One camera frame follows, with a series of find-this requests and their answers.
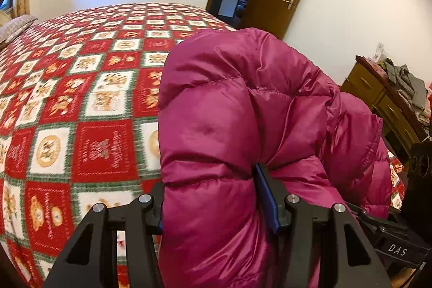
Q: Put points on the red checkered printed blanket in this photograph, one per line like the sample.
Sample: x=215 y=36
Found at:
x=84 y=72

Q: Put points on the small patterned box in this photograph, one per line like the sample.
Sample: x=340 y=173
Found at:
x=376 y=63

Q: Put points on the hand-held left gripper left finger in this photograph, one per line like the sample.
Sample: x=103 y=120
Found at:
x=157 y=210

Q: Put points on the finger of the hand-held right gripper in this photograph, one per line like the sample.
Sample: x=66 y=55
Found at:
x=381 y=224

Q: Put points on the pile of clothes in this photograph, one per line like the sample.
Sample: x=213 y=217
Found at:
x=408 y=85

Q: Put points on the magenta puffer jacket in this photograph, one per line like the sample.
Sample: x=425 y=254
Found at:
x=236 y=105

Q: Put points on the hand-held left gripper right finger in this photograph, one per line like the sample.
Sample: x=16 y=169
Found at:
x=270 y=203

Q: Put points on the wooden dresser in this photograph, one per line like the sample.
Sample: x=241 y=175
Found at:
x=361 y=82

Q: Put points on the grey checked pillow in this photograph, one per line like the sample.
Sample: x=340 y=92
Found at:
x=17 y=26

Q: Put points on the cream headboard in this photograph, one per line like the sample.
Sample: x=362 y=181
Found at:
x=4 y=17

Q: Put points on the white wall socket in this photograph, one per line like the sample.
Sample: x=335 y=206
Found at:
x=380 y=47

